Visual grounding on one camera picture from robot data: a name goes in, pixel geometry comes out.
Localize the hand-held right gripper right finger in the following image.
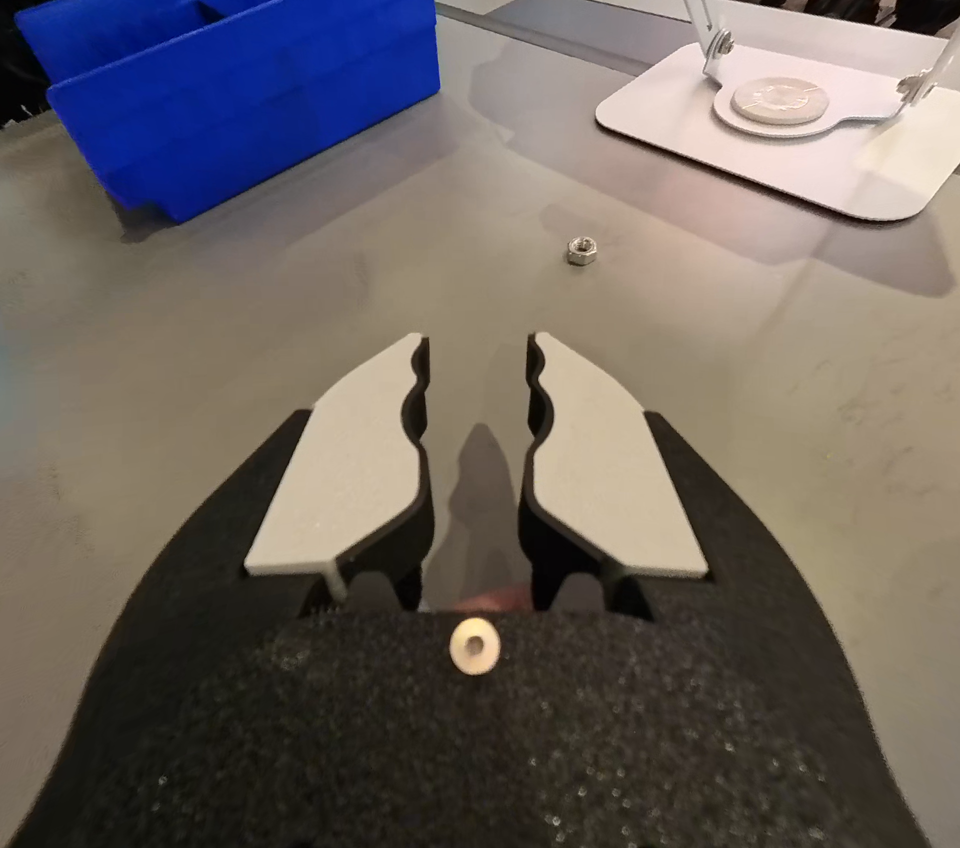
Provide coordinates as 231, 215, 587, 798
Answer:
519, 330, 710, 598

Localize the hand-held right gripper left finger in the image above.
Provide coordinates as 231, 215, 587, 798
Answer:
243, 332, 436, 594

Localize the blue plastic bin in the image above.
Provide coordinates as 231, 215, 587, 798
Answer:
13, 0, 441, 224

